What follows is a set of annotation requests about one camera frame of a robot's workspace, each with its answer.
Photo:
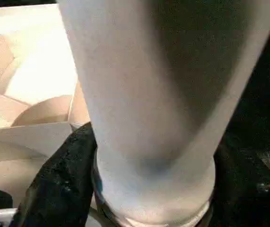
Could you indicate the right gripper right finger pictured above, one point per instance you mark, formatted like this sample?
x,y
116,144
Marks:
x,y
241,189

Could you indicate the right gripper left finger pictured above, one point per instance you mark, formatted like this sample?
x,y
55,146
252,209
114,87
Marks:
x,y
61,179

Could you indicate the white plastic table top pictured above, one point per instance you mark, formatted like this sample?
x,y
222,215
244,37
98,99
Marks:
x,y
26,71

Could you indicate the white plastic table leg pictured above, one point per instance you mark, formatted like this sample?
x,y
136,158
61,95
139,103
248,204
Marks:
x,y
160,94

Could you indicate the black mat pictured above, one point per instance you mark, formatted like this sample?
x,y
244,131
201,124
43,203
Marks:
x,y
262,94

